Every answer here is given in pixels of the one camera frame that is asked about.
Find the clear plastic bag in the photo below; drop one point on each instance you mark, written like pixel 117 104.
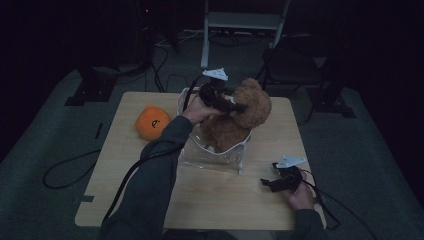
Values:
pixel 213 160

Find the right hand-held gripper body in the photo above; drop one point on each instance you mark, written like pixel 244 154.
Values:
pixel 290 176

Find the white metal stand frame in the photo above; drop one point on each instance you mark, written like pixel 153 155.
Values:
pixel 240 20

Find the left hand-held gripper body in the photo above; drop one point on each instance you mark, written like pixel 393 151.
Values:
pixel 213 93

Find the black stand base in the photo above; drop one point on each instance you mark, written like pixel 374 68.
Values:
pixel 330 100
pixel 90 90

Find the person's left hand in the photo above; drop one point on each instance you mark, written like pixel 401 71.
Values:
pixel 196 111

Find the orange plush toy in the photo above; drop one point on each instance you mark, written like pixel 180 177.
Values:
pixel 150 130

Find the small black floor strip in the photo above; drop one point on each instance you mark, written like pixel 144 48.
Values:
pixel 98 131

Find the black folding chair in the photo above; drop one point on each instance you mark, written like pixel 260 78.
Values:
pixel 290 66

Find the brown teddy bear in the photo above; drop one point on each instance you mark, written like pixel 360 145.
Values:
pixel 250 110

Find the person's right hand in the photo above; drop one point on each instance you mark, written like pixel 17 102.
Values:
pixel 305 198

